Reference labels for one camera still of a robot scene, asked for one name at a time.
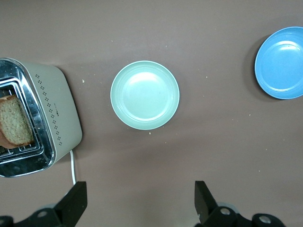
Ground mint green plate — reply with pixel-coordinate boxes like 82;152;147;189
110;61;180;131

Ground brown bread slice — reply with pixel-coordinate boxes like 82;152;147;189
0;94;35;150

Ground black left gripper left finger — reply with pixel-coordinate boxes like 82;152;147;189
0;181;88;227

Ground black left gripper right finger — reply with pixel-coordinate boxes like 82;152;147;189
194;181;285;227

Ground beige chrome toaster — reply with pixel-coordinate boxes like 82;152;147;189
0;58;83;178

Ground blue plate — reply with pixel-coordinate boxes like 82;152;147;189
254;26;303;100

